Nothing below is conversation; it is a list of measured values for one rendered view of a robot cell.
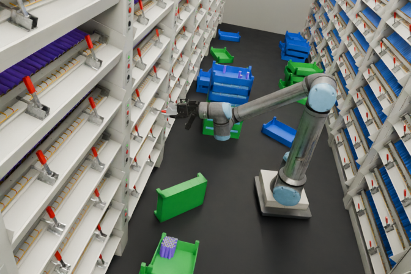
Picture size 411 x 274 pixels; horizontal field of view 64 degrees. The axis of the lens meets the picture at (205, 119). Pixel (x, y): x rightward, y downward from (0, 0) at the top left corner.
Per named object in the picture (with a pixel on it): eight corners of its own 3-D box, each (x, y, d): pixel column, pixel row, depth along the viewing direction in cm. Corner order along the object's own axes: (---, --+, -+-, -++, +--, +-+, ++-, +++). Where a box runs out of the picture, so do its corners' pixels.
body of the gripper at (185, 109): (178, 98, 180) (200, 98, 178) (180, 112, 185) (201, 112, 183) (175, 105, 174) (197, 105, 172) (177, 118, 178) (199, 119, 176)
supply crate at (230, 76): (249, 74, 258) (251, 65, 254) (251, 87, 241) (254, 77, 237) (211, 70, 256) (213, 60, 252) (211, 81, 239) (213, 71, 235)
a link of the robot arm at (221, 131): (233, 133, 188) (233, 114, 182) (227, 144, 179) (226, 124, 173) (218, 130, 192) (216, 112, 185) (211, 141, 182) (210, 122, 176)
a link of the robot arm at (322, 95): (299, 192, 194) (344, 79, 152) (295, 213, 180) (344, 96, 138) (274, 183, 198) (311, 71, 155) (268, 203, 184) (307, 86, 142)
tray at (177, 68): (186, 62, 257) (194, 47, 250) (166, 98, 207) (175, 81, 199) (163, 50, 255) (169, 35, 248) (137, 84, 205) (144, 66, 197)
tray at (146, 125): (162, 106, 199) (168, 94, 194) (126, 172, 148) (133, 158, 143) (132, 91, 197) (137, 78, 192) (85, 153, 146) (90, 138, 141)
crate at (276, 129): (302, 139, 281) (305, 131, 276) (291, 148, 267) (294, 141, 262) (272, 123, 295) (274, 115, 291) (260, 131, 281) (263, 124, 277)
